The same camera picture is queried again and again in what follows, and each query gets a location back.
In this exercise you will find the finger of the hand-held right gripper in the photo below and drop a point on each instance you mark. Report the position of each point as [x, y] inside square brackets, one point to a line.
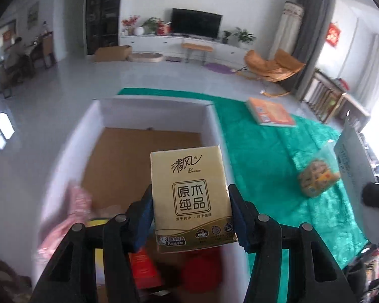
[375, 195]

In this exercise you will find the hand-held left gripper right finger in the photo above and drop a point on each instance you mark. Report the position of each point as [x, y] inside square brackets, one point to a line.
[241, 230]

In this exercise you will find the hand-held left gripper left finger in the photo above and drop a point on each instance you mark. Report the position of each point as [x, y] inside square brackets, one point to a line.
[142, 227]

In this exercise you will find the white barcode packet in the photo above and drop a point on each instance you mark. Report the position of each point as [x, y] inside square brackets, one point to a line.
[353, 164]

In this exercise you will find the red packet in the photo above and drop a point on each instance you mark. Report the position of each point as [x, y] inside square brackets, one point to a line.
[142, 268]

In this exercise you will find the red mesh ball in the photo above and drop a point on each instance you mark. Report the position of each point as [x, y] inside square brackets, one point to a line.
[202, 268]

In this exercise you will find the gold tissue pack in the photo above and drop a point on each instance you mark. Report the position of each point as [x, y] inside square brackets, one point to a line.
[192, 195]

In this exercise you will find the white cardboard box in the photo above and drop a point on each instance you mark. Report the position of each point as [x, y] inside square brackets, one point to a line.
[151, 113]

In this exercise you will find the clear plastic snack bag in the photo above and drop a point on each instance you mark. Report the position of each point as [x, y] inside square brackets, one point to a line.
[317, 176]

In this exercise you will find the green satin tablecloth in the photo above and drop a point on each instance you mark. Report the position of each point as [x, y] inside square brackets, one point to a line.
[265, 151]

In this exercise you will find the wooden side desk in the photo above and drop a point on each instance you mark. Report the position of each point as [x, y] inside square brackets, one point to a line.
[357, 104]

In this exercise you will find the slatted wooden chair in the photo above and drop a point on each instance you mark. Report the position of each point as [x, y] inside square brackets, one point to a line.
[325, 97]

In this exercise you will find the orange flat packet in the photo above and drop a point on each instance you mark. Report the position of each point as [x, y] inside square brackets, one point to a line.
[270, 112]

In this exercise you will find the white sheer curtain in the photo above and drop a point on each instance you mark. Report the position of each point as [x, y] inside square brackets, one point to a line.
[375, 69]

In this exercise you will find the purple round floor mat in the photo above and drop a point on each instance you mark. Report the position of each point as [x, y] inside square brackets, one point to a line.
[219, 68]

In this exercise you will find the orange lounge chair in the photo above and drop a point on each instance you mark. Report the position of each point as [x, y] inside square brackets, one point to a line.
[271, 66]

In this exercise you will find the beige oval pet bed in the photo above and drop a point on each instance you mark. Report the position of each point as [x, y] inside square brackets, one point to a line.
[145, 58]

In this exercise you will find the grey curtain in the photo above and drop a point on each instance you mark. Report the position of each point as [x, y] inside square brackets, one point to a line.
[312, 38]

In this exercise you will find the brown cardboard box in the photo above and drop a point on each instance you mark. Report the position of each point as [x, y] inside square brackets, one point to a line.
[112, 53]

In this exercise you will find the white television cabinet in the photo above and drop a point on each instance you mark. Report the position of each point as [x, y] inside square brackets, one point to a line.
[151, 42]

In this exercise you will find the orange wooden bench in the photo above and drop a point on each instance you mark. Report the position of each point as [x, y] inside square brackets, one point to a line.
[197, 48]

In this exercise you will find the covered standing air conditioner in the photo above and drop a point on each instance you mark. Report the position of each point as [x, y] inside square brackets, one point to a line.
[287, 28]

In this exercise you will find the large green potted plant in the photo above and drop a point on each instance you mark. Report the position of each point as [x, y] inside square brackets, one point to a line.
[244, 36]

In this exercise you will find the small green potted plant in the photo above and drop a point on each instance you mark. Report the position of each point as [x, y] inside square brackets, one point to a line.
[226, 36]

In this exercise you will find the round white vase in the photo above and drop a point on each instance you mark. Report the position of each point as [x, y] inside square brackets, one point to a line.
[139, 30]

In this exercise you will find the wooden dining chair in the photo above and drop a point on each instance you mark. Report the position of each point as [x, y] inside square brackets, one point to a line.
[45, 50]

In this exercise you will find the green plant with red decoration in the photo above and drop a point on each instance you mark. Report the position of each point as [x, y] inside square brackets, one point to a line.
[153, 25]

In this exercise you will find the red flowers in vase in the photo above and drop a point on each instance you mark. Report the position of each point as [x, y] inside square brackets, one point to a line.
[129, 23]

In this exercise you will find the flat screen television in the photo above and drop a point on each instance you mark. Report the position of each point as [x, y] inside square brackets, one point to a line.
[195, 23]

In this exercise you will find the dark tall display cabinet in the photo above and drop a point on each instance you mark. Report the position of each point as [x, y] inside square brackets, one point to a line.
[104, 12]

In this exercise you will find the red wall hanging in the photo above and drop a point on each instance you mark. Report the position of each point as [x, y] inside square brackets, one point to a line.
[334, 34]

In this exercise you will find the framed wall picture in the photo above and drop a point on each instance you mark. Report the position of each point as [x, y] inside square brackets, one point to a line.
[32, 15]

